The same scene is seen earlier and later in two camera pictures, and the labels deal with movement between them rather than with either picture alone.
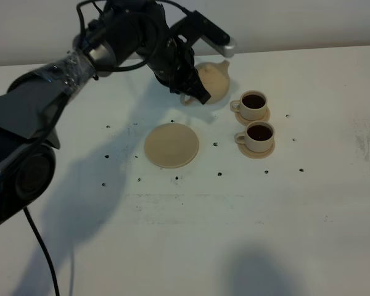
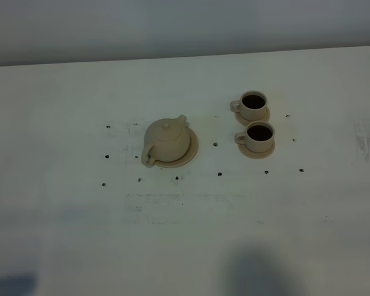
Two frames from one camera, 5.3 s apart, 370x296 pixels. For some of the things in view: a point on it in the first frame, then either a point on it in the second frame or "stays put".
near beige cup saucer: (251, 154) stays put
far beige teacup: (251, 105) stays put
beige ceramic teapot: (215, 76) → (166, 140)
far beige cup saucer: (245, 121) stays put
